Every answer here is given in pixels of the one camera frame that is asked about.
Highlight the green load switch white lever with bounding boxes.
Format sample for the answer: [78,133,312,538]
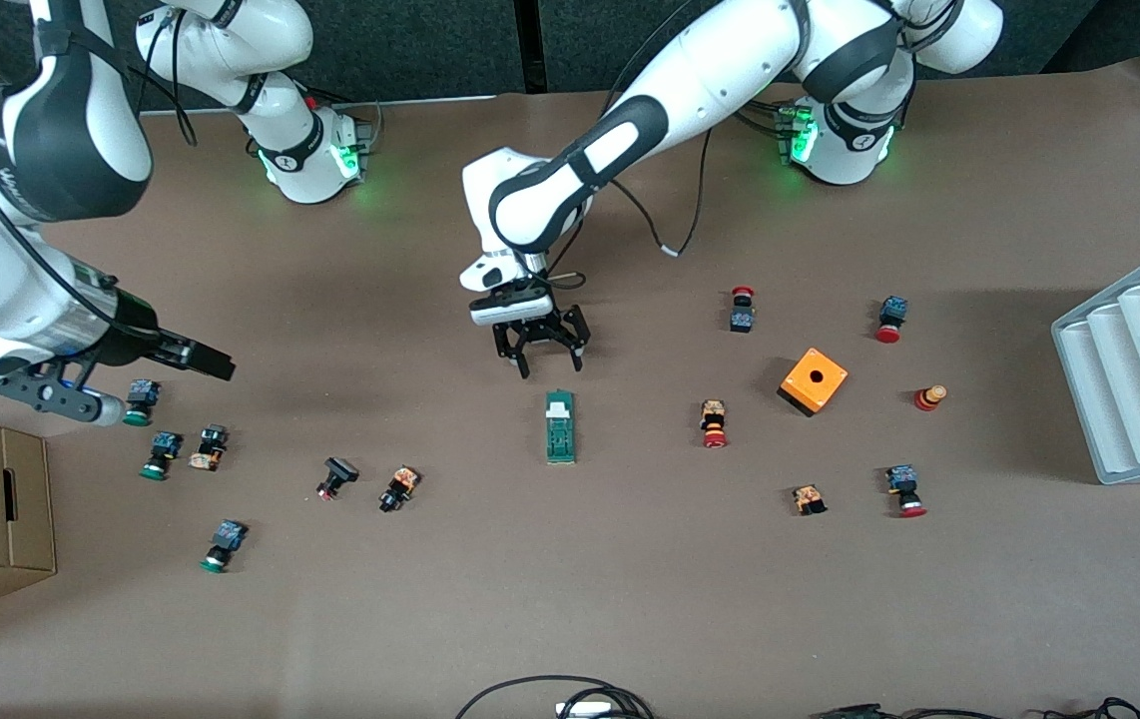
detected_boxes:
[544,389,578,465]

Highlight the green pushbutton blue block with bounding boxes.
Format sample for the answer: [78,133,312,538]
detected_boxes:
[124,379,162,427]
[200,519,249,574]
[140,430,184,481]

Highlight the black orange contact block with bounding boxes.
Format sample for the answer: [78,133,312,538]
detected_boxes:
[188,424,229,471]

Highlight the black pushbutton red tip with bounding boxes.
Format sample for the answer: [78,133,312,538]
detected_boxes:
[316,456,360,501]

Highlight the black pushbutton orange block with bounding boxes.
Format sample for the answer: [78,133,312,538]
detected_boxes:
[378,465,421,514]

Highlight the red mushroom button blue block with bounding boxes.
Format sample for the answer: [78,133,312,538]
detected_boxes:
[885,464,928,519]
[874,296,908,345]

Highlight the grey ridged tray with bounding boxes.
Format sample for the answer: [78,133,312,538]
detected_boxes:
[1050,238,1140,486]

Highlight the black cable white tip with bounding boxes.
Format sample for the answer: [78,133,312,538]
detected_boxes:
[615,130,713,259]

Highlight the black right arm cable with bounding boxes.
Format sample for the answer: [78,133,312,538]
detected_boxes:
[131,0,200,149]

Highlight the orange button enclosure box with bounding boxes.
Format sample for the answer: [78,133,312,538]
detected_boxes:
[778,347,850,418]

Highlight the black vertical frame post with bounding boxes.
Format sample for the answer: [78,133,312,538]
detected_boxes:
[515,0,544,94]

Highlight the black base cable bundle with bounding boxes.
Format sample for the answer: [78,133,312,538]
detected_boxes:
[735,100,791,136]

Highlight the black looped cable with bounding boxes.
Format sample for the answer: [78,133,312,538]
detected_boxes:
[455,676,656,719]

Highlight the thin black cable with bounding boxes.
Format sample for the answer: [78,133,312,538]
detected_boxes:
[810,703,1030,719]
[1044,696,1140,719]

